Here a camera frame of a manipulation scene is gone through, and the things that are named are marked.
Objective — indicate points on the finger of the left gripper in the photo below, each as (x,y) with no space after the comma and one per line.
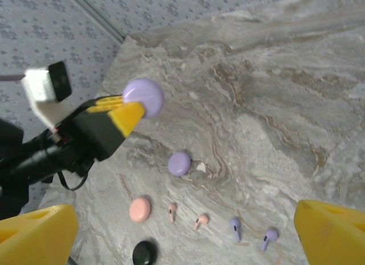
(105,134)
(105,104)

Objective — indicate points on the small white plastic piece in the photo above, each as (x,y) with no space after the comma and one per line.
(201,166)

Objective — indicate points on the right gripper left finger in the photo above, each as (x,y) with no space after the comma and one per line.
(37,236)

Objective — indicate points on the pink earbud charging case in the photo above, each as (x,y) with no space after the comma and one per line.
(139,209)

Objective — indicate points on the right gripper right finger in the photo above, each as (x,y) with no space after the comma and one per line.
(333,236)

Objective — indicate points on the purple earbud charging case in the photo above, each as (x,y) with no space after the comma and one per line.
(145,94)
(179,163)

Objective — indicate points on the black earbud charging case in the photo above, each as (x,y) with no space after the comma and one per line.
(145,252)

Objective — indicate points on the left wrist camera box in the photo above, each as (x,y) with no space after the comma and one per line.
(42,85)

